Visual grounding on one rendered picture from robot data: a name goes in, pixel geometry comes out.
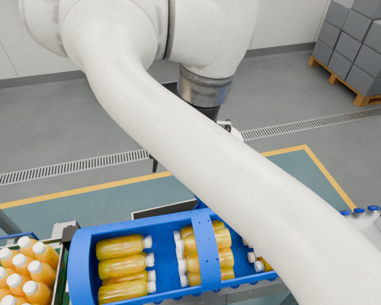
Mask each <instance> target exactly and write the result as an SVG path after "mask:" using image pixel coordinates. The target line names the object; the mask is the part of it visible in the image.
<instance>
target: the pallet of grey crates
mask: <svg viewBox="0 0 381 305"><path fill-rule="evenodd" d="M308 64H309V65H310V66H311V67H313V66H318V65H321V66H323V67H324V68H326V69H327V70H328V71H329V72H330V73H331V76H330V79H329V82H330V83H331V84H332V85H335V84H342V83H344V84H345V85H346V86H347V87H349V88H350V89H351V90H353V91H354V92H355V93H356V94H357V97H356V99H355V101H354V103H355V104H356V105H357V106H358V107H363V106H367V105H374V104H378V103H381V0H331V2H330V5H329V7H328V10H327V14H326V16H325V19H324V22H323V24H322V27H321V30H320V33H319V36H318V39H317V42H316V45H315V47H314V50H313V54H312V55H311V56H310V59H309V61H308Z"/></svg>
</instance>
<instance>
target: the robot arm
mask: <svg viewBox="0 0 381 305"><path fill-rule="evenodd" d="M260 2H261V0H19V11H20V15H21V20H22V22H23V24H24V26H25V28H26V30H27V31H28V33H29V34H30V35H31V36H32V38H33V39H34V40H35V41H36V42H37V43H38V44H39V45H41V46H42V47H44V48H45V49H47V50H48V51H50V52H52V53H54V54H56V55H58V56H62V57H67V58H70V59H71V61H72V62H73V63H74V65H75V66H76V67H77V68H79V69H80V70H81V71H83V72H84V73H85V74H86V77H87V79H88V82H89V85H90V87H91V89H92V91H93V93H94V95H95V97H96V98H97V100H98V101H99V103H100V104H101V106H102V107H103V109H104V110H105V111H106V112H107V113H108V114H109V116H110V117H111V118H112V119H113V120H114V121H115V122H116V123H117V124H118V125H119V126H120V127H121V128H122V129H123V130H124V131H125V132H126V133H127V134H128V135H129V136H130V137H132V138H133V139H134V140H135V141H136V142H137V143H138V144H139V145H140V146H141V147H142V148H143V149H145V150H146V151H147V152H148V153H149V158H150V159H154V161H153V169H152V172H156V170H157V165H158V162H159V163H160V164H161V165H163V166H164V167H165V168H166V169H167V170H168V171H169V172H170V173H171V174H172V175H173V176H175V177H176V178H177V179H178V180H179V181H180V182H182V184H184V186H185V187H187V188H188V189H189V190H190V191H191V192H193V193H194V194H195V195H196V196H197V197H198V198H199V199H200V200H201V201H202V202H203V203H205V204H206V205H207V206H208V207H209V208H210V209H211V210H213V212H214V213H216V214H217V215H218V216H219V217H220V218H221V219H223V220H224V221H225V222H226V223H227V224H228V225H229V226H230V227H231V228H232V229H233V230H234V231H236V232H237V233H238V234H239V235H240V236H241V237H242V238H243V239H245V241H246V242H248V244H249V245H251V247H252V248H254V249H255V251H257V253H258V254H259V255H260V256H262V258H263V259H265V261H266V262H268V264H269V265H270V266H271V267H272V269H273V270H274V271H275V272H276V273H277V274H278V275H279V277H280V278H281V280H282V281H283V282H284V283H285V285H286V286H287V287H288V289H289V290H290V292H291V293H292V294H293V296H294V297H295V299H296V301H297V302H298V304H299V305H381V252H380V251H379V250H378V249H377V248H376V247H375V245H373V244H372V242H370V241H369V239H367V238H366V236H364V235H363V234H362V233H361V232H360V231H359V230H358V229H357V228H356V227H355V226H353V225H352V224H351V223H350V222H349V221H348V220H347V219H346V218H345V217H344V216H343V215H341V214H340V213H339V212H338V211H336V210H335V209H334V208H333V207H332V206H331V205H329V204H328V203H327V202H326V201H325V200H323V199H322V198H320V197H319V196H318V195H317V194H316V193H314V192H313V191H312V190H311V189H309V188H308V187H306V186H305V185H304V184H302V183H301V182H300V181H299V180H297V179H295V178H294V177H293V176H291V175H290V174H289V173H287V172H285V171H284V170H283V169H281V168H280V167H278V166H277V165H275V164H274V163H273V162H271V161H270V160H269V159H267V158H265V157H264V156H263V155H261V154H260V153H258V152H257V151H255V150H254V149H253V148H251V147H249V146H248V145H247V144H245V143H244V142H242V141H241V140H240V139H238V138H237V137H235V136H234V135H232V134H231V129H232V126H231V120H230V119H226V120H225V122H223V121H217V117H218V113H219V110H220V106H221V104H223V103H224V102H225V101H226V99H227V95H228V92H229V90H230V87H231V84H232V81H233V79H234V77H235V71H236V69H237V66H238V65H239V63H240V62H241V60H242V59H243V57H244V55H245V53H246V51H247V49H248V46H249V44H250V40H251V38H252V35H253V31H254V28H255V24H256V20H257V17H258V12H259V6H260ZM154 60H167V61H174V62H178V63H180V66H179V67H180V69H179V74H178V82H177V91H178V94H179V95H180V98H179V97H177V96H176V95H175V94H173V93H172V92H170V91H169V90H167V89H166V88H165V87H164V86H162V85H161V84H159V83H158V82H157V81H156V80H155V79H153V78H152V77H151V76H150V75H149V74H148V73H147V72H146V70H147V69H148V68H149V67H150V66H151V64H152V62H153V61H154Z"/></svg>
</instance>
